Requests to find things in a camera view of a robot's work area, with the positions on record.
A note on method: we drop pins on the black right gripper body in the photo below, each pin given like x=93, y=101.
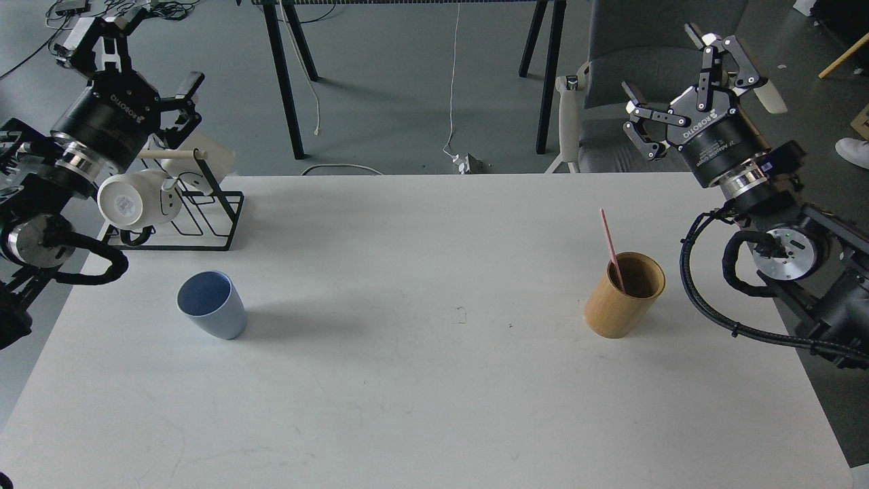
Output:
x=715, y=141

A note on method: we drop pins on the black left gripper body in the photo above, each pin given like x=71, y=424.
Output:
x=112, y=117

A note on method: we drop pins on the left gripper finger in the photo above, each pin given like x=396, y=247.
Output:
x=183, y=103
x=99, y=45

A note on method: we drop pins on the pink chopstick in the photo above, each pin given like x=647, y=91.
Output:
x=611, y=251

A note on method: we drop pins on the blue cup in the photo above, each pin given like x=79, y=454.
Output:
x=210, y=299

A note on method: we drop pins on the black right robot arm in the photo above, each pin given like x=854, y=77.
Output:
x=814, y=262

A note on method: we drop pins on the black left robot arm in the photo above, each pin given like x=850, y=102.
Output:
x=35, y=236

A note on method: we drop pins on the white square cup on rack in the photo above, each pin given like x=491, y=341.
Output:
x=221, y=161

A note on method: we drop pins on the grey office chair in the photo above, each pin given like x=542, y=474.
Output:
x=644, y=43

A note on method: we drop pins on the white mug on rack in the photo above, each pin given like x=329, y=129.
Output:
x=133, y=201

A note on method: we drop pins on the black table legs left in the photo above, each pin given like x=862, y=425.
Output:
x=278, y=16

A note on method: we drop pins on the white shoe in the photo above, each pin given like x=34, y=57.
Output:
x=855, y=151

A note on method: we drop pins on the bamboo cylindrical holder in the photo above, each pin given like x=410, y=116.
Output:
x=624, y=295

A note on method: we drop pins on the white power adapter on floor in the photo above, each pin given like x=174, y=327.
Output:
x=467, y=164

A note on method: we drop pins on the black wire cup rack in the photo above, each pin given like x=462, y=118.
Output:
x=209, y=215

